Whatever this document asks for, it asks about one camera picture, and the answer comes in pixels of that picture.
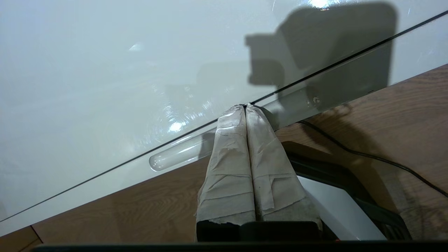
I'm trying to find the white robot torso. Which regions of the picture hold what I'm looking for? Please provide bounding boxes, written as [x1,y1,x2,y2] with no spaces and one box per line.
[280,140,413,242]

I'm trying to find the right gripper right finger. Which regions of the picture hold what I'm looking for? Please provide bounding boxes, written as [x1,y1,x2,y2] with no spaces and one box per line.
[246,103,323,231]

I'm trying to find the white cabinet drawer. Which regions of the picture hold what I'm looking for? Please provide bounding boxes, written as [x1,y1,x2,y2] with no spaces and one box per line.
[0,12,448,238]

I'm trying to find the glossy white low cabinet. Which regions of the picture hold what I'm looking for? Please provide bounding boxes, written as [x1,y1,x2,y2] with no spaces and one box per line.
[0,0,448,222]

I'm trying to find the black robot torso cable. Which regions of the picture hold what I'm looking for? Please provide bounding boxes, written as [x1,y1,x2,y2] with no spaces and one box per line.
[297,120,448,198]

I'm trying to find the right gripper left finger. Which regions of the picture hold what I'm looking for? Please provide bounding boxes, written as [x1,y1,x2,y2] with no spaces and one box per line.
[195,104,256,224]

